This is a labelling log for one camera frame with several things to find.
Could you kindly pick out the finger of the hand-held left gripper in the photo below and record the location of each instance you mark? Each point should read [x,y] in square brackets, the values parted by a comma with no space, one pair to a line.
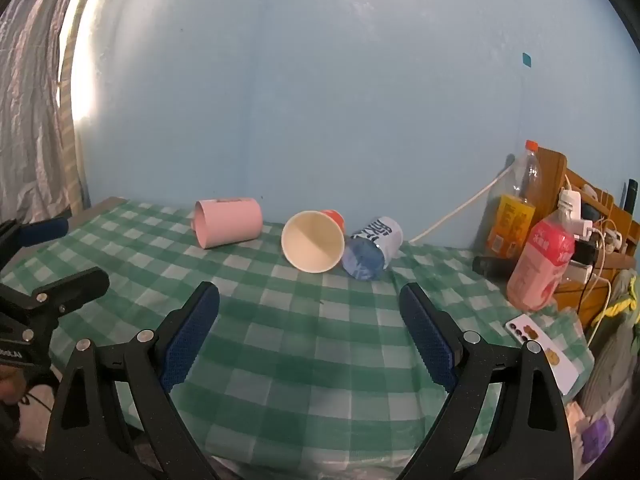
[45,232]
[75,287]

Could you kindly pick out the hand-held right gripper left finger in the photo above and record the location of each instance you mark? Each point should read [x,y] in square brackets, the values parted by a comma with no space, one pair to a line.
[190,332]

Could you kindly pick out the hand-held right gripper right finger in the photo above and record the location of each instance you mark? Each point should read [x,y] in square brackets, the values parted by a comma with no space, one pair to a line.
[430,335]

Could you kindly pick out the orange paper cup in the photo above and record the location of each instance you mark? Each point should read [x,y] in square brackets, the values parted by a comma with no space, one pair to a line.
[310,242]

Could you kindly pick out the blue and white printed cup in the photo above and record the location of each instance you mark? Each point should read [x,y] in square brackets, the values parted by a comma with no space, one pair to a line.
[375,245]

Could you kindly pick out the pink cup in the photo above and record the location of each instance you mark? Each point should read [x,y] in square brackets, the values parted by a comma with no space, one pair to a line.
[230,222]

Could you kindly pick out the person's left hand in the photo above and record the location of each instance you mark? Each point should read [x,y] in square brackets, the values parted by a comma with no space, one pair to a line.
[9,385]

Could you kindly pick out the green checked tablecloth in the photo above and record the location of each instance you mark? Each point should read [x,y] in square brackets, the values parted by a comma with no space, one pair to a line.
[300,340]

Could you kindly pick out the grey curtain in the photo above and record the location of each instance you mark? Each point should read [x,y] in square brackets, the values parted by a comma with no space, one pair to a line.
[30,110]

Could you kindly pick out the pink drink bottle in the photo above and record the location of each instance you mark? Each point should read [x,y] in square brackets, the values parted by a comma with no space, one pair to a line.
[537,270]

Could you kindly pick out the white smartphone with stickers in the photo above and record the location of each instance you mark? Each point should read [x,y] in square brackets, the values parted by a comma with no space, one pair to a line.
[560,365]

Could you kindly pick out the clear bottle with orange cap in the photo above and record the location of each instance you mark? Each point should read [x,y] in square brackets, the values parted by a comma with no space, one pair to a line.
[510,220]

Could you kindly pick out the black power adapter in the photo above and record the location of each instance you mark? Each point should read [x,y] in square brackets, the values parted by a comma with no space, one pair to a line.
[586,251]

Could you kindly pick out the grey cloth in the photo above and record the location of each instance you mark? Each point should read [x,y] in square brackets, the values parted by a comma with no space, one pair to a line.
[612,365]

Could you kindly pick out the white charger plug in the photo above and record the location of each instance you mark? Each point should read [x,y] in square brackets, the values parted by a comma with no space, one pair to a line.
[571,210]

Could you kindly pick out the green and yellow cloth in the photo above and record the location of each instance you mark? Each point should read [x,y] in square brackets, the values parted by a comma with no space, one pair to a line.
[620,302]

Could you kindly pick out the purple soft item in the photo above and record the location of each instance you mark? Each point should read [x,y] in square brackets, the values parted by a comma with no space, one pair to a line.
[597,437]

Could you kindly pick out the wooden desk shelf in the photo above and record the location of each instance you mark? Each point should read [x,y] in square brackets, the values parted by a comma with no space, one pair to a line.
[552,165]

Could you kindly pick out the dark upright remote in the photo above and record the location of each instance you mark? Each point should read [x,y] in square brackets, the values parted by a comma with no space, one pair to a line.
[631,195]

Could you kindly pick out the blue tape patch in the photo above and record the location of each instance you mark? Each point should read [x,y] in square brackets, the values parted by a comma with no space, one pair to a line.
[527,59]

